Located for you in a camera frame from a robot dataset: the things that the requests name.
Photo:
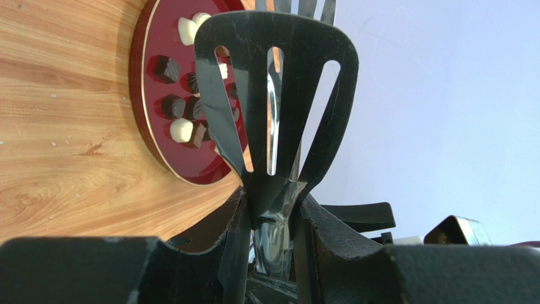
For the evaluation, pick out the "red round plate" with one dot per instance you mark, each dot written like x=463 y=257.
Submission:
x=156 y=34

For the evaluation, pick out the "white oval chocolate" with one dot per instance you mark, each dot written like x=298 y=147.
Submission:
x=200 y=17

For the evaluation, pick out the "metal tongs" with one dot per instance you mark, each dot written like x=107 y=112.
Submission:
x=277 y=89

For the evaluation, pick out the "white chocolate piece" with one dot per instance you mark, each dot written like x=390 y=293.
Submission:
x=181 y=130

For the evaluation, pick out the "white heart chocolate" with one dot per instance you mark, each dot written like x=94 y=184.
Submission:
x=187 y=31

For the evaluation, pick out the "dark chocolate piece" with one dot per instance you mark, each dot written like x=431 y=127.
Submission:
x=167 y=69

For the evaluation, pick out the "dark round chocolate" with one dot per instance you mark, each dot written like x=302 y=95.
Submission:
x=173 y=107

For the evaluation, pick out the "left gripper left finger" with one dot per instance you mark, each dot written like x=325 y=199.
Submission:
x=205 y=264

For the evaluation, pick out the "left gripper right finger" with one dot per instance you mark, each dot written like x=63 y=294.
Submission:
x=336 y=264

